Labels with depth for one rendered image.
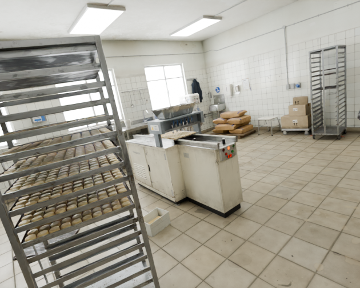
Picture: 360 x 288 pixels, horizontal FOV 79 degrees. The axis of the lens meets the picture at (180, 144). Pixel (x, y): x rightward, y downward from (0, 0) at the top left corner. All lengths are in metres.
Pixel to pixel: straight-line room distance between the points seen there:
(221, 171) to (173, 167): 0.71
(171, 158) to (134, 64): 3.89
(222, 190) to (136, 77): 4.43
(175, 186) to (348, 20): 4.76
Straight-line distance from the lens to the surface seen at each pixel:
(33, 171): 1.30
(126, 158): 1.26
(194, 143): 2.57
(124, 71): 6.09
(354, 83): 5.95
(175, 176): 2.91
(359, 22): 5.96
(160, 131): 2.74
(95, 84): 1.26
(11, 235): 1.40
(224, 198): 2.56
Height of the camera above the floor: 1.47
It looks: 13 degrees down
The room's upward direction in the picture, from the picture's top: 10 degrees counter-clockwise
